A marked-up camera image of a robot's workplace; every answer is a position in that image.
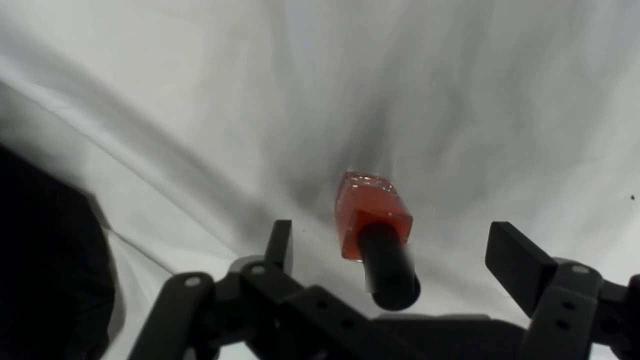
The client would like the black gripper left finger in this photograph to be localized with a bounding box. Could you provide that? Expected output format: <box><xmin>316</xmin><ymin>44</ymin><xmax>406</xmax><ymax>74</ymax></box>
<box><xmin>127</xmin><ymin>218</ymin><xmax>377</xmax><ymax>360</ymax></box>

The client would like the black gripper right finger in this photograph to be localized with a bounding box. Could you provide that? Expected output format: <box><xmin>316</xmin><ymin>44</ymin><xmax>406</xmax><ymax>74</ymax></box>
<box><xmin>485</xmin><ymin>221</ymin><xmax>640</xmax><ymax>360</ymax></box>

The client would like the orange nail polish bottle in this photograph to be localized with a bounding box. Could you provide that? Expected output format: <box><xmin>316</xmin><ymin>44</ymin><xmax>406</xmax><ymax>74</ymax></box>
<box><xmin>332</xmin><ymin>170</ymin><xmax>424</xmax><ymax>313</ymax></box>

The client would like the white tablecloth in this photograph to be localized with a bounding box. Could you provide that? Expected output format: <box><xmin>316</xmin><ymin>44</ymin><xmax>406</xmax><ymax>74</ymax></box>
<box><xmin>0</xmin><ymin>0</ymin><xmax>640</xmax><ymax>360</ymax></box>

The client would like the black fabric bag with strap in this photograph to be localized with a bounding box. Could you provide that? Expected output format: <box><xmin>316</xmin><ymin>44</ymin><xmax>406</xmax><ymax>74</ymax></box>
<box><xmin>0</xmin><ymin>142</ymin><xmax>127</xmax><ymax>360</ymax></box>

